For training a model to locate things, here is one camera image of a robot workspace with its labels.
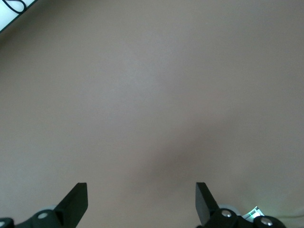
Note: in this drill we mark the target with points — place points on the brown table cover mat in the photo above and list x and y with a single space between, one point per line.
152 95

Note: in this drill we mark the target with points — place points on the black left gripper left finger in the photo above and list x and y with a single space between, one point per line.
73 206

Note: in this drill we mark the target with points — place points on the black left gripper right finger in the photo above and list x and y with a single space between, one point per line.
205 206

